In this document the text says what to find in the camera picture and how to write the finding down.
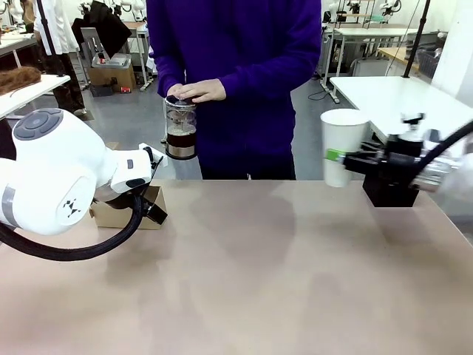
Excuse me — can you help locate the brown cardboard box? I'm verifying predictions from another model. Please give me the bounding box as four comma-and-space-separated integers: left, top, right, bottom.
88, 65, 137, 93

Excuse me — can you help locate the black hanging jacket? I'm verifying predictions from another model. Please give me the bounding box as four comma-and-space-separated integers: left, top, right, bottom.
71, 0, 133, 60

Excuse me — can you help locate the brown furry bundle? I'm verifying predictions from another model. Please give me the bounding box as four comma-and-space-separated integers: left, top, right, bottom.
0, 65, 42, 95

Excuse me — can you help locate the grey plastic bin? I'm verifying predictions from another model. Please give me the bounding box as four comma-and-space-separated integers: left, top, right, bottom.
91, 53, 133, 70

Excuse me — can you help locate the black tripod pole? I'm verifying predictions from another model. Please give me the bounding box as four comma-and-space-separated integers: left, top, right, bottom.
401, 0, 432, 79

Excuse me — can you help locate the black floor crate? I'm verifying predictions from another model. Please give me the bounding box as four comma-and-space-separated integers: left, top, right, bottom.
89, 84, 114, 98

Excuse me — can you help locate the tall white paper cup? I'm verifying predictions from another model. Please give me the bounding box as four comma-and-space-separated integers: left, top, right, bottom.
319, 108, 371, 188

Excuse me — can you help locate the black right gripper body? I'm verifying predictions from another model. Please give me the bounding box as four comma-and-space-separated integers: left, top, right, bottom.
384, 135, 424, 175

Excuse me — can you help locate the person in white coat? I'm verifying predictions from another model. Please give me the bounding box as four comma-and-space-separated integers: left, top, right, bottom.
33, 0, 89, 116

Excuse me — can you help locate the glass french press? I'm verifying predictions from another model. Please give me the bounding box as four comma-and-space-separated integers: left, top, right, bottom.
163, 95, 198, 160

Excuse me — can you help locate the person's purple sweater torso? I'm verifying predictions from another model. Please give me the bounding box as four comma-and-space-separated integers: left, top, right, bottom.
146, 0, 322, 181

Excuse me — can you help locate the white side table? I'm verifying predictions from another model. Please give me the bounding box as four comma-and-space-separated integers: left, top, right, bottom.
0, 73, 72, 120

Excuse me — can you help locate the long white lab table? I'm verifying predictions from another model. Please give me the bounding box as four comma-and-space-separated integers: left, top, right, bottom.
322, 23, 422, 105

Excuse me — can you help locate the person's left hand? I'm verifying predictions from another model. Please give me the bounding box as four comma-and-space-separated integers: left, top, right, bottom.
176, 78, 227, 104

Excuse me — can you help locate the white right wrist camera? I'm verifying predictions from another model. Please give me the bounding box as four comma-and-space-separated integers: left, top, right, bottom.
401, 112, 426, 140

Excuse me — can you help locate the grey wire basket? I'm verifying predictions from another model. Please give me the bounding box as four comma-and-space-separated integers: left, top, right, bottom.
415, 47, 445, 78

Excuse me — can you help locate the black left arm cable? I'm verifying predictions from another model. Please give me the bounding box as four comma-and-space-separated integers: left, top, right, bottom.
0, 192, 149, 262

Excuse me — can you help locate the white-legged metal table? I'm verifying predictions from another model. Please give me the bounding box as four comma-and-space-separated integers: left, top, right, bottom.
123, 21, 154, 92

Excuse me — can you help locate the brown cardboard cup carrier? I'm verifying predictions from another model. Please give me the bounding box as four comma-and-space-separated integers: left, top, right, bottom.
89, 186, 168, 231

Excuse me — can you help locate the black cup holder box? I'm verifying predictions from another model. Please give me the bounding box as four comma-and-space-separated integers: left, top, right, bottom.
363, 172, 421, 209

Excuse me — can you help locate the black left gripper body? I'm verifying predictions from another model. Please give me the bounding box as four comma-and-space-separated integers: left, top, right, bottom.
138, 192, 169, 225

